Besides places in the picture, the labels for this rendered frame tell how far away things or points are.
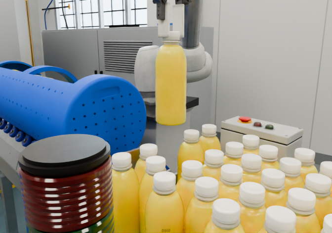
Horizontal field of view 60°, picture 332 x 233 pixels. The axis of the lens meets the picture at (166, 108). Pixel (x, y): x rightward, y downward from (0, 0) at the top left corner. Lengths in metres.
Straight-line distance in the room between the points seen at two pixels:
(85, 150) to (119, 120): 0.66
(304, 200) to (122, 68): 2.57
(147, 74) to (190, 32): 0.29
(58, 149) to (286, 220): 0.31
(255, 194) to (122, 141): 0.51
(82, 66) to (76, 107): 2.62
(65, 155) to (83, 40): 3.15
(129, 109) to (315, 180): 0.55
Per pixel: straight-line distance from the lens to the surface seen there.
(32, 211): 0.22
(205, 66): 1.45
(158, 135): 1.37
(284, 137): 0.78
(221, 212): 0.43
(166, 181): 0.49
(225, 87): 3.69
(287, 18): 3.42
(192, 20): 1.34
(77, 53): 3.45
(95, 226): 0.22
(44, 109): 0.89
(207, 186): 0.48
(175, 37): 0.63
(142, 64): 1.42
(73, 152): 0.21
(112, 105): 0.84
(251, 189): 0.49
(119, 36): 2.91
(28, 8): 2.19
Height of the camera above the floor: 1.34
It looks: 14 degrees down
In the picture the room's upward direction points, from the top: straight up
